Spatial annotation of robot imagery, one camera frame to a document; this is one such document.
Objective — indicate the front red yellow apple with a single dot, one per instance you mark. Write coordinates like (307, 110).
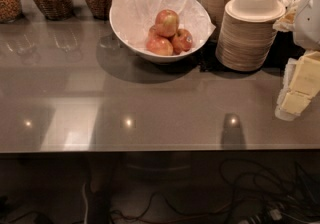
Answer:
(159, 46)

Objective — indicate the top red yellow apple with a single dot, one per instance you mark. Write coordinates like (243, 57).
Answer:
(166, 23)

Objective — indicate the hidden back red apple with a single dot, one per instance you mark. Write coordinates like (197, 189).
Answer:
(152, 32)

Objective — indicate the left glass snack jar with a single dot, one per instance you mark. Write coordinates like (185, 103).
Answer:
(10, 10)

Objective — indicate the large white bowl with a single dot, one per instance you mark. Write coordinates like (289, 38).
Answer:
(128, 39)

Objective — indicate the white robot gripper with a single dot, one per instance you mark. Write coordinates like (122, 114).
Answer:
(308, 23)

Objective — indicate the white tissue paper liner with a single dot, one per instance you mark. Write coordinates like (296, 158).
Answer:
(140, 11)

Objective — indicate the right red apple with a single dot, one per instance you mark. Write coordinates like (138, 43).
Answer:
(182, 41)

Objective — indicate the front stack paper bowls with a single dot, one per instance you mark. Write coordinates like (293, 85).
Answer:
(247, 33)

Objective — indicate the red yellow apple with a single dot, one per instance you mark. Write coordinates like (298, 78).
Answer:
(159, 46)
(166, 23)

